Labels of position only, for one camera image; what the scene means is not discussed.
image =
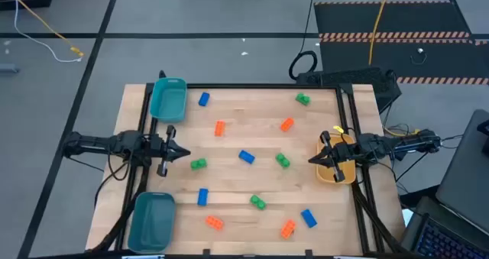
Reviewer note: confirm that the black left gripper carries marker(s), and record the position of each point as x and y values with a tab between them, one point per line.
162	148

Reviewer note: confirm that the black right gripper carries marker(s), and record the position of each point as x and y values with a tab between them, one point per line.
342	152

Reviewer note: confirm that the green toy building block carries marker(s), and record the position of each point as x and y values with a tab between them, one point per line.
258	202
198	164
303	99
282	160

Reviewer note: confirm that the orange toy building block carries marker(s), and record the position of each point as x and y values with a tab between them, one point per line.
287	124
219	128
214	222
288	228

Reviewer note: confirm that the blue toy building block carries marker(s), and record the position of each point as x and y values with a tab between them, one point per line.
204	99
203	196
247	156
308	218

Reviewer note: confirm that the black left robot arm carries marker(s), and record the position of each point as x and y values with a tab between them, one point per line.
95	143

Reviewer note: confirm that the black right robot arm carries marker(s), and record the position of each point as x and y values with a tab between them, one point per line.
405	144

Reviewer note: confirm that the yellow plastic bin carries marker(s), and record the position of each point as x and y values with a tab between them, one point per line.
324	174

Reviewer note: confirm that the yellow gripper tag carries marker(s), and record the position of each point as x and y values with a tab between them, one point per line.
338	128

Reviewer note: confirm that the light teal plastic bin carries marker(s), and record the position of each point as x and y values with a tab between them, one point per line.
168	102

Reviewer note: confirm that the dark teal plastic bin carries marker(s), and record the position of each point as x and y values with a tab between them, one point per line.
151	222

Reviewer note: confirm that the grey closed laptop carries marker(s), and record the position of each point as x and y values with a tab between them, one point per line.
466	175

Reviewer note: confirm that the laptop with backlit keyboard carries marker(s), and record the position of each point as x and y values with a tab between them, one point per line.
439	243

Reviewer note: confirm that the black hazard-striped floor mat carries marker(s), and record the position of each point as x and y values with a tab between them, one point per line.
382	18

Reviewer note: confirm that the small grey floor bar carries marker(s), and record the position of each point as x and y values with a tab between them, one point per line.
8	68

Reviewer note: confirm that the black aluminium table frame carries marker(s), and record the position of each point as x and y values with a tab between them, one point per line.
267	86

